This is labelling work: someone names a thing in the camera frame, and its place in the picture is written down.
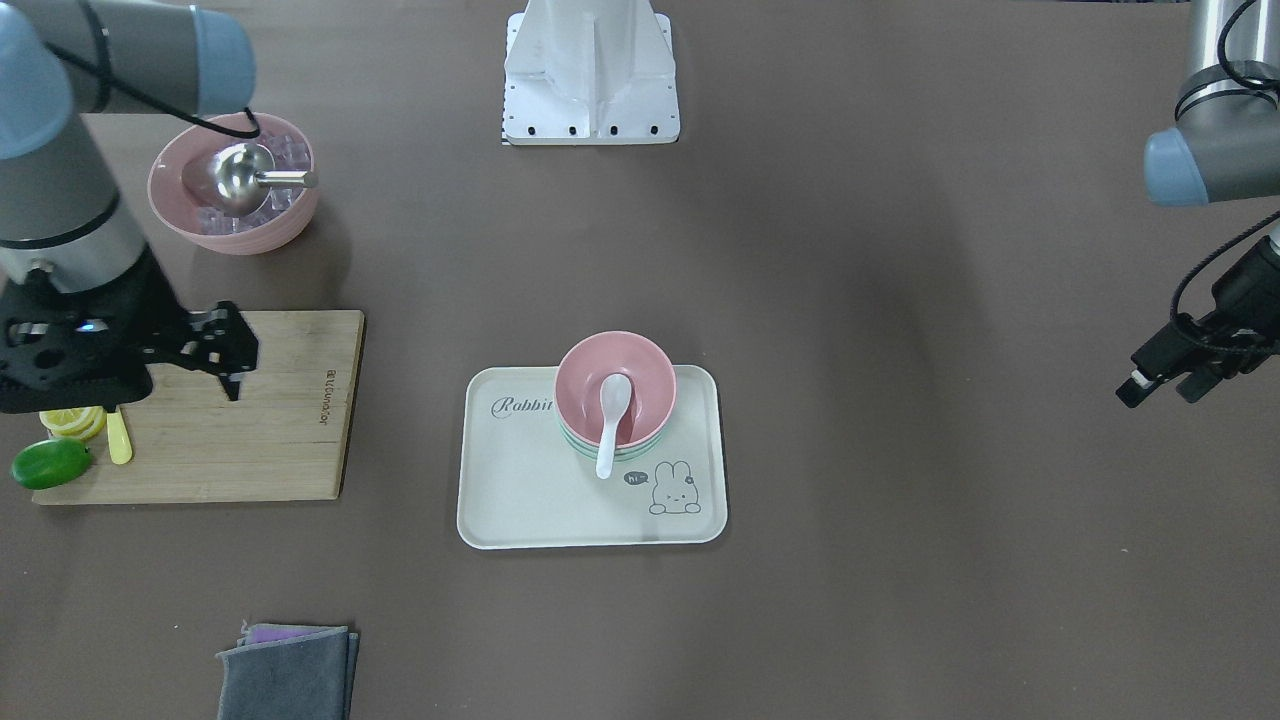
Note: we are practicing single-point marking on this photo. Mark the green lime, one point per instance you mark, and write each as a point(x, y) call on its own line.
point(51, 463)

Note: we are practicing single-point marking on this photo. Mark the grey folded cloth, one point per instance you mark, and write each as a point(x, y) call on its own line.
point(289, 671)

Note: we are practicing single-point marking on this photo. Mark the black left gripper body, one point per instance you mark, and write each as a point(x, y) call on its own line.
point(1246, 288)

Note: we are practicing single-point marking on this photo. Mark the lemon slices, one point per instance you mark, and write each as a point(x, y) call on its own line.
point(81, 423)

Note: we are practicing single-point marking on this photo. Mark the green stacked bowls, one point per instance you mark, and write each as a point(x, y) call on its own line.
point(621, 453)

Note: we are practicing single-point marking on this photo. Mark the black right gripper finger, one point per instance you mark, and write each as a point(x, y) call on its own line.
point(222, 343)

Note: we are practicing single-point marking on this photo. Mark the metal scoop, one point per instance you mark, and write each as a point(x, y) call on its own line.
point(243, 175)

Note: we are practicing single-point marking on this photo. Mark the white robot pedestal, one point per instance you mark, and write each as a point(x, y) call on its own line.
point(589, 73)

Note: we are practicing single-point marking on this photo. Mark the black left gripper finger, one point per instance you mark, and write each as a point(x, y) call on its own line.
point(1200, 381)
point(1164, 356)

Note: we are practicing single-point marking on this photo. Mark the large pink ice bowl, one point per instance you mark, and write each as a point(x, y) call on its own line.
point(283, 215)

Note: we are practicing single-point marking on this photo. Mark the yellow plastic knife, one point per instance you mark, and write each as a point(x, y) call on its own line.
point(120, 446)

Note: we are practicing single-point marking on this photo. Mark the white ceramic spoon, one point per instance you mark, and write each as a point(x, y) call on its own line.
point(615, 398)

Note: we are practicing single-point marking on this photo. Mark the small pink bowl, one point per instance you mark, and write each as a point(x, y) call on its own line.
point(580, 375)

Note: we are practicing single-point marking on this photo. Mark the cream rabbit tray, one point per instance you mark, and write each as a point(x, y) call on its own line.
point(523, 486)

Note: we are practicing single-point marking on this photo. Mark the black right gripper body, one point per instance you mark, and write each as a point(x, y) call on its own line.
point(150, 297)

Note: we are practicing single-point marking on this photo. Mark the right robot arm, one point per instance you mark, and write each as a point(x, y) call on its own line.
point(63, 60)

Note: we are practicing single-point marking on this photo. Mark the wooden cutting board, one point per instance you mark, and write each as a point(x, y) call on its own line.
point(284, 439)

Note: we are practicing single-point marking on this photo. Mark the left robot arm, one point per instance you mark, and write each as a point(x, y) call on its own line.
point(1223, 145)

